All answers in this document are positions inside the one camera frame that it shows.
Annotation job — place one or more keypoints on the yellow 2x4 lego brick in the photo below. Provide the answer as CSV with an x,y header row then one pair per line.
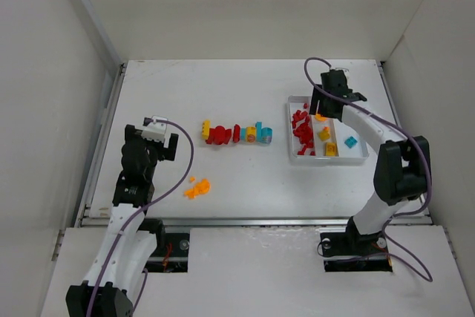
x,y
205,131

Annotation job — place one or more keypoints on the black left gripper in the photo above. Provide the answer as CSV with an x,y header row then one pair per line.
x,y
171,143

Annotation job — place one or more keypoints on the red legos in tray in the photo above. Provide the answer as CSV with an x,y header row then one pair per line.
x,y
302,131

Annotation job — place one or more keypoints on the white sorting tray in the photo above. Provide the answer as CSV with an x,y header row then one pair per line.
x,y
315,140

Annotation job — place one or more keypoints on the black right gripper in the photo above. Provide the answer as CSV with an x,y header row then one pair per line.
x,y
320,105

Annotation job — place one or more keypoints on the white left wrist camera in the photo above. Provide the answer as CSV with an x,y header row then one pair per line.
x,y
154,129

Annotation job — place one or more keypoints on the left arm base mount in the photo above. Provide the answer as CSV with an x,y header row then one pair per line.
x,y
172,252

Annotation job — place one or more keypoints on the orange lego pile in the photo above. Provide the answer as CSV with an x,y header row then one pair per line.
x,y
199,187

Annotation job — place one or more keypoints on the orange D-shaped lego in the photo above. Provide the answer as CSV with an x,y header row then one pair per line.
x,y
320,118

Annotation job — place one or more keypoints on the teal 2x2 lego brick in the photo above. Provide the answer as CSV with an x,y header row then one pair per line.
x,y
351,142

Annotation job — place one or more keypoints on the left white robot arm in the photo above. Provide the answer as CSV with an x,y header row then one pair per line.
x,y
108,287

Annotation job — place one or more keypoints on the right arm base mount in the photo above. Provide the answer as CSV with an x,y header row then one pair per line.
x,y
343,253

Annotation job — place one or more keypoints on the red rounded lego assembly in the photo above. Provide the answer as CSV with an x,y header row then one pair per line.
x,y
220,135

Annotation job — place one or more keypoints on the orange yellow lego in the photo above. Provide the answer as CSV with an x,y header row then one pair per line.
x,y
324,134

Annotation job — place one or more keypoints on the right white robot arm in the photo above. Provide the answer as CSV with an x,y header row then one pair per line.
x,y
402,170

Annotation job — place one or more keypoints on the yellow 2x2 lego brick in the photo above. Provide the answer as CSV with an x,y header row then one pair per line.
x,y
331,149

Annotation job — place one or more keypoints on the teal and yellow lego assembly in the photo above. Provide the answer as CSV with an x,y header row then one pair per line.
x,y
256,134

